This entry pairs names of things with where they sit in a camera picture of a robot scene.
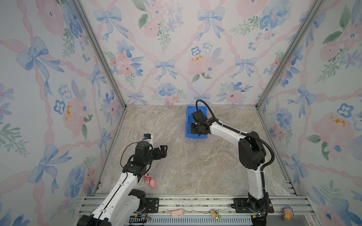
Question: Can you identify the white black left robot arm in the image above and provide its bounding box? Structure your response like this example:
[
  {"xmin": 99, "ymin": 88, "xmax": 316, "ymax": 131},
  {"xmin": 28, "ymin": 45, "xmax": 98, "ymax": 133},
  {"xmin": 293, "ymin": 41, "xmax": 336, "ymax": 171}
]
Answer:
[{"xmin": 77, "ymin": 141, "xmax": 168, "ymax": 226}]

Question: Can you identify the blue plastic bin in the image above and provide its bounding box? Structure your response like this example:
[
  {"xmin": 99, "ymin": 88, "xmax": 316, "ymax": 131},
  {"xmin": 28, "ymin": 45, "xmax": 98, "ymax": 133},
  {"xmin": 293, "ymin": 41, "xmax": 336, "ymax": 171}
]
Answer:
[{"xmin": 185, "ymin": 105, "xmax": 208, "ymax": 139}]

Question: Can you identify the white blue bottle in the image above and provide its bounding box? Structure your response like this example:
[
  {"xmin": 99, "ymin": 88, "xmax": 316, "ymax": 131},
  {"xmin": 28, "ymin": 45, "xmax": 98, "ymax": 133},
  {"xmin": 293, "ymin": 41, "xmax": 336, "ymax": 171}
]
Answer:
[{"xmin": 142, "ymin": 133, "xmax": 154, "ymax": 147}]

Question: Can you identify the pink toy shoe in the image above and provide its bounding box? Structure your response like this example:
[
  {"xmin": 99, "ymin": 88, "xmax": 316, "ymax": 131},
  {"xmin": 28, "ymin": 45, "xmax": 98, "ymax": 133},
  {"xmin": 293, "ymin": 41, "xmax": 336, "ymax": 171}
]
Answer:
[{"xmin": 143, "ymin": 173, "xmax": 156, "ymax": 189}]

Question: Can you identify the pink eraser block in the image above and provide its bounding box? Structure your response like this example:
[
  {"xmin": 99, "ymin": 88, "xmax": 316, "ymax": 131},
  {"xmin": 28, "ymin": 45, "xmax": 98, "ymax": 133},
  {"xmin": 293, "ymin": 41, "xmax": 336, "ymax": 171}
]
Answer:
[{"xmin": 171, "ymin": 209, "xmax": 184, "ymax": 218}]

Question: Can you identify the green yellow small toy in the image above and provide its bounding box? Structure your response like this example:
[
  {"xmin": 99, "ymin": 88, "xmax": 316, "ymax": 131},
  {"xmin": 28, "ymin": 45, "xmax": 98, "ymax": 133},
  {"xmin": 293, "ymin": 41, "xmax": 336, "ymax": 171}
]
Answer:
[{"xmin": 210, "ymin": 210, "xmax": 221, "ymax": 220}]

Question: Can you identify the orange blue toy figure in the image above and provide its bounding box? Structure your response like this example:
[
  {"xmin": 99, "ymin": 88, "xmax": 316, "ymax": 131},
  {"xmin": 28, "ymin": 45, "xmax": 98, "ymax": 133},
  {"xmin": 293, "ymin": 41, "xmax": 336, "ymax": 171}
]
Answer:
[{"xmin": 283, "ymin": 206, "xmax": 294, "ymax": 221}]

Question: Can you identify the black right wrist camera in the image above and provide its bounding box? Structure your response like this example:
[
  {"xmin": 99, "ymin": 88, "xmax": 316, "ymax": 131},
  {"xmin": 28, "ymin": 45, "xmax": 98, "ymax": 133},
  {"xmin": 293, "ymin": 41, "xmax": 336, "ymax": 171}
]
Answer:
[{"xmin": 191, "ymin": 109, "xmax": 207, "ymax": 124}]

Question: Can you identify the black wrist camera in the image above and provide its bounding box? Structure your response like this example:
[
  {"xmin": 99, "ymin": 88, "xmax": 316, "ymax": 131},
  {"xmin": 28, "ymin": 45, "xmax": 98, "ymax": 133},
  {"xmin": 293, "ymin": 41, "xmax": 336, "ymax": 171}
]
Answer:
[
  {"xmin": 191, "ymin": 109, "xmax": 207, "ymax": 124},
  {"xmin": 133, "ymin": 141, "xmax": 153, "ymax": 165}
]

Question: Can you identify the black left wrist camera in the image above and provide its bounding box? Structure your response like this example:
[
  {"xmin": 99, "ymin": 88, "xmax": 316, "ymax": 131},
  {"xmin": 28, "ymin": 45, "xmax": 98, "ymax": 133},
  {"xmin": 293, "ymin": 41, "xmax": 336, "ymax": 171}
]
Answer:
[{"xmin": 133, "ymin": 141, "xmax": 153, "ymax": 165}]

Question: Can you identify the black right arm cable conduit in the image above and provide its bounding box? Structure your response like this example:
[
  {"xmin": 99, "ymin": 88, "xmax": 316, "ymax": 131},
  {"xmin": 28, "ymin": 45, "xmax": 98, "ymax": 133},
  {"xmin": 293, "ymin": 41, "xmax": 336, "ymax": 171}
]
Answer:
[{"xmin": 195, "ymin": 99, "xmax": 275, "ymax": 171}]

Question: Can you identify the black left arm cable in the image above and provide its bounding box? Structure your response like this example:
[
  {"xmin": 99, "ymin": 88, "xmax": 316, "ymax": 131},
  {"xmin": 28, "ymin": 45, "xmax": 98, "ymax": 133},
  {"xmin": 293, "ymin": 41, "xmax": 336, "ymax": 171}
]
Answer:
[{"xmin": 120, "ymin": 142, "xmax": 139, "ymax": 169}]

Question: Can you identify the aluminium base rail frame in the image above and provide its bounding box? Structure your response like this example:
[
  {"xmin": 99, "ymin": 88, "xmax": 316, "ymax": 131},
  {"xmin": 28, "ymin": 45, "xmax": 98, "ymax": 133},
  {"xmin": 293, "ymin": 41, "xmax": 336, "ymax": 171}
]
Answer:
[{"xmin": 74, "ymin": 180, "xmax": 321, "ymax": 226}]

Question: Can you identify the aluminium corner post left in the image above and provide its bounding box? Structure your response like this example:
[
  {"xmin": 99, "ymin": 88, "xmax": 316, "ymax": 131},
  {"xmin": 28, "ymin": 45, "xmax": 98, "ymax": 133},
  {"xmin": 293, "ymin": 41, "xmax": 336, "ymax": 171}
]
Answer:
[{"xmin": 69, "ymin": 0, "xmax": 127, "ymax": 109}]

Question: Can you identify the aluminium corner post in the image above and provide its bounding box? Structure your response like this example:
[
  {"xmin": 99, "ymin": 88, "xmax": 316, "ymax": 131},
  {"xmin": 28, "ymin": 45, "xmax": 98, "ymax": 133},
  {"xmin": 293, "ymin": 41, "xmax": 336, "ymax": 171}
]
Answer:
[
  {"xmin": 69, "ymin": 0, "xmax": 127, "ymax": 109},
  {"xmin": 255, "ymin": 0, "xmax": 326, "ymax": 109}
]

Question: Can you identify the aluminium corner post right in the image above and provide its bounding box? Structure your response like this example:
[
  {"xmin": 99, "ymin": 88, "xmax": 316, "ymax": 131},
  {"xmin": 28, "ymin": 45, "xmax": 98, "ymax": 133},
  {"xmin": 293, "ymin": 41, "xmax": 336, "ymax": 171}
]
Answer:
[{"xmin": 255, "ymin": 0, "xmax": 326, "ymax": 109}]

